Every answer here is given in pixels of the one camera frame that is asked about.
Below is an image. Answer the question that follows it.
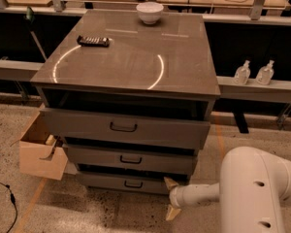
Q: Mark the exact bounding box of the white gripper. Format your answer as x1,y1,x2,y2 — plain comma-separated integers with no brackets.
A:
164,177,186,221

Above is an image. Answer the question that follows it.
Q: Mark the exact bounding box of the grey bottom drawer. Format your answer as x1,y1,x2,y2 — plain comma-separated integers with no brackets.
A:
77,172,189,195

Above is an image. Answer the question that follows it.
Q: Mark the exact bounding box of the grey drawer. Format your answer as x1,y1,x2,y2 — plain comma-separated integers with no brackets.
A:
64,145,196,175
77,172,189,195
41,108,210,150

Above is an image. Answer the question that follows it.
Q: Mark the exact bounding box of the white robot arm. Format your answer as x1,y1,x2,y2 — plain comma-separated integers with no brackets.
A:
164,147,291,233

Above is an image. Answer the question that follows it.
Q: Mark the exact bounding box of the grey top drawer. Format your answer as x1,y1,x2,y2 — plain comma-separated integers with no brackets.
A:
41,108,210,150

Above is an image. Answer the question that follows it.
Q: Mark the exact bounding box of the grey middle drawer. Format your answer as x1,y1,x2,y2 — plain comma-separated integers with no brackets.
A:
64,145,196,175

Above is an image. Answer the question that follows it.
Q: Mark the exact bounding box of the grey drawer cabinet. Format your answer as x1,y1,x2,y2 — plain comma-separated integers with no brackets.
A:
30,9,221,196

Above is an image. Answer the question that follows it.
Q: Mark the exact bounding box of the cardboard box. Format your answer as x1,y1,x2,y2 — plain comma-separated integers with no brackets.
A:
16,105,68,181

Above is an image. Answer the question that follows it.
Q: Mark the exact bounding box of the left clear pump bottle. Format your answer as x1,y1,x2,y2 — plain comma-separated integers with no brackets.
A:
234,60,250,85

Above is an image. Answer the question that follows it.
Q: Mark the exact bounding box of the clear pump bottle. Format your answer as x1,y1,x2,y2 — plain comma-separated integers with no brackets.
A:
255,60,275,85
234,60,250,85

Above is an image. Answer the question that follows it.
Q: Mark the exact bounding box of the right clear pump bottle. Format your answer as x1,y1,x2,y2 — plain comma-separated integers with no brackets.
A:
255,60,275,85

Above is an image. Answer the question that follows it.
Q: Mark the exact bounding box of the black remote control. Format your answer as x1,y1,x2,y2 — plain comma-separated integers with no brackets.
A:
77,36,110,48

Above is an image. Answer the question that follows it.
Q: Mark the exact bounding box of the white ceramic bowl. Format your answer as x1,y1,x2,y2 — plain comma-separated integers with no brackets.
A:
136,2,164,25

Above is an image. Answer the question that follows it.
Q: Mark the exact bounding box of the grey metal rail shelf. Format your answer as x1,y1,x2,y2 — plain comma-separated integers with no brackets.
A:
0,60,291,104

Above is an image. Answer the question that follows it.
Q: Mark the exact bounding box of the black floor cable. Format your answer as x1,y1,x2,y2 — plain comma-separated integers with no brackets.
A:
0,181,18,233

